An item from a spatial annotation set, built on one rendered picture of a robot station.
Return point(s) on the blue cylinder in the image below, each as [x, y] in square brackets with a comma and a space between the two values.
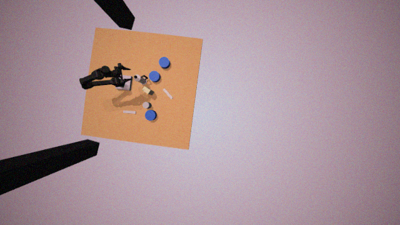
[150, 115]
[164, 62]
[154, 76]

